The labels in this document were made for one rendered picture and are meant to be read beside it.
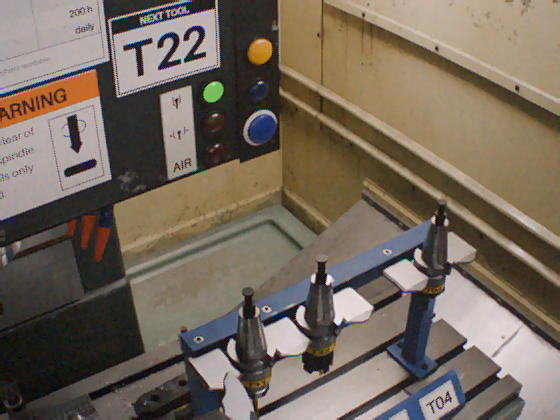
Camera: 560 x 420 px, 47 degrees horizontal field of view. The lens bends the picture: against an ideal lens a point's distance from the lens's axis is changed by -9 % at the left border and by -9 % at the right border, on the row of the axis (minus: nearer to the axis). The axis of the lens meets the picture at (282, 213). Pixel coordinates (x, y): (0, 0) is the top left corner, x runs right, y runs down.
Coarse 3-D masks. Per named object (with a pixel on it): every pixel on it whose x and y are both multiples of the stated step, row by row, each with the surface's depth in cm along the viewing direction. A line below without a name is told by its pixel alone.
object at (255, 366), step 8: (232, 344) 91; (272, 344) 91; (232, 352) 90; (272, 352) 90; (232, 360) 89; (240, 360) 89; (248, 360) 89; (256, 360) 89; (264, 360) 90; (272, 360) 90; (240, 368) 89; (248, 368) 88; (256, 368) 88; (272, 368) 91; (248, 376) 89; (256, 376) 89
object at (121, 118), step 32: (128, 0) 51; (160, 0) 53; (224, 0) 56; (224, 32) 58; (96, 64) 52; (224, 64) 60; (0, 96) 49; (128, 96) 56; (192, 96) 60; (224, 96) 62; (128, 128) 57; (160, 128) 59; (224, 128) 63; (128, 160) 59; (160, 160) 61; (96, 192) 59; (128, 192) 61; (0, 224) 54; (32, 224) 56
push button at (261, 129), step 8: (256, 120) 64; (264, 120) 64; (272, 120) 65; (248, 128) 64; (256, 128) 64; (264, 128) 65; (272, 128) 65; (248, 136) 65; (256, 136) 65; (264, 136) 65; (272, 136) 66
